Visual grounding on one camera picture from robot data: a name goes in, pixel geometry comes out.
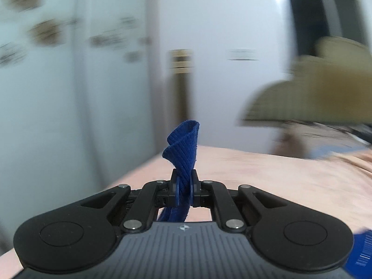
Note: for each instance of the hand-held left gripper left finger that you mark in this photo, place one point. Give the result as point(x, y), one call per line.
point(176, 190)

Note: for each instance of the white wall label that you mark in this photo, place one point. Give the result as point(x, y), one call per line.
point(243, 54)

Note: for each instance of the wooden striped pole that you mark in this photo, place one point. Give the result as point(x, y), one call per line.
point(180, 87)

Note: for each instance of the pink bed sheet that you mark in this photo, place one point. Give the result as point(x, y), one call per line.
point(261, 177)

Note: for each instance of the group of brown wall stickers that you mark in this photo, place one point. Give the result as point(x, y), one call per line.
point(45, 32)

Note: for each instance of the olive green striped headboard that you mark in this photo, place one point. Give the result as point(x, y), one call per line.
point(314, 98)

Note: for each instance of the grey patterned pillow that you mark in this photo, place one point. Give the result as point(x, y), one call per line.
point(293, 136)

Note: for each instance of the peach orange bed cover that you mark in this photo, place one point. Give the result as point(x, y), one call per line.
point(353, 162)

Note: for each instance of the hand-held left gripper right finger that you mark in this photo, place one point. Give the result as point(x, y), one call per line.
point(193, 191)

